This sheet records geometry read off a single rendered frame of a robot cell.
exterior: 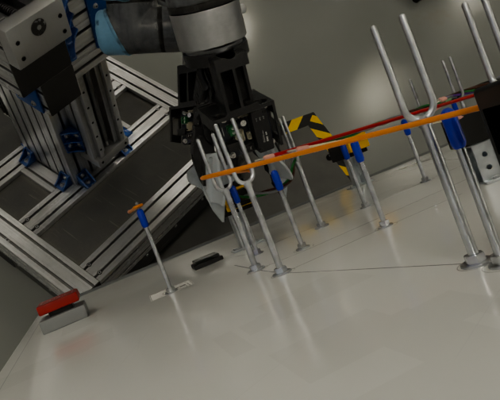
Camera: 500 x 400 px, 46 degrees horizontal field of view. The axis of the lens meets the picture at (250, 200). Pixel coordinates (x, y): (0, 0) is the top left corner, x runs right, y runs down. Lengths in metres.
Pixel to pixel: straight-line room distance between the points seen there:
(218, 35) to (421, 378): 0.45
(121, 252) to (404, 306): 1.59
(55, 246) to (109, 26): 1.07
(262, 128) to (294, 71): 2.09
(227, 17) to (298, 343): 0.38
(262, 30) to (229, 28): 2.33
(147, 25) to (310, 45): 1.92
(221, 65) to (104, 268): 1.32
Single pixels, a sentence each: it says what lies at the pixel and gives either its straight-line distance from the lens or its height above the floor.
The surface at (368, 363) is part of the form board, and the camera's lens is 0.25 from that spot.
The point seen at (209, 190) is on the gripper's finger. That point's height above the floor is 1.22.
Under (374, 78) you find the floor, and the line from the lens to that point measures 2.73.
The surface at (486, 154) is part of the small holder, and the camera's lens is 0.62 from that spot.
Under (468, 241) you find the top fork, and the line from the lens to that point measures 0.34.
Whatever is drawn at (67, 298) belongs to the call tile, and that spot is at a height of 1.13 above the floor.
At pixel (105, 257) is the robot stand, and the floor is 0.23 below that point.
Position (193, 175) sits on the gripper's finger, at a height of 1.09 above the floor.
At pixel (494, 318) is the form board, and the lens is 0.26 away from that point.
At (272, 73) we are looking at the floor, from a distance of 2.70.
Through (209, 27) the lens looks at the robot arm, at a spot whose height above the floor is 1.41.
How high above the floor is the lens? 1.77
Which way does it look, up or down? 53 degrees down
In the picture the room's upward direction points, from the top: straight up
